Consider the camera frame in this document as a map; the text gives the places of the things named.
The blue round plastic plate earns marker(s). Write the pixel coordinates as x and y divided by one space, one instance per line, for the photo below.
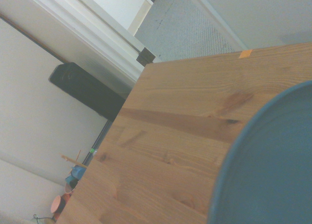
273 165

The brass door hinge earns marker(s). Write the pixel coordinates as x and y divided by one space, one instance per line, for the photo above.
145 56

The black wheeled case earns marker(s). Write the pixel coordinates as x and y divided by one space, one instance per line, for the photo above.
90 92

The plastic bottle green cap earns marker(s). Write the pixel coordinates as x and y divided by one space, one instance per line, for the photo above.
92 150

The white door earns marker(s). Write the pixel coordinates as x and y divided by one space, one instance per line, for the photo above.
97 26

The blue plastic container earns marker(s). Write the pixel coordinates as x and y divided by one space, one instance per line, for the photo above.
78 171

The orange tape piece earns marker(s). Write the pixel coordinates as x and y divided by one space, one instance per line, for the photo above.
245 54

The orange plastic cup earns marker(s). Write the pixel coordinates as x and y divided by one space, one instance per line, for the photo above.
57 204

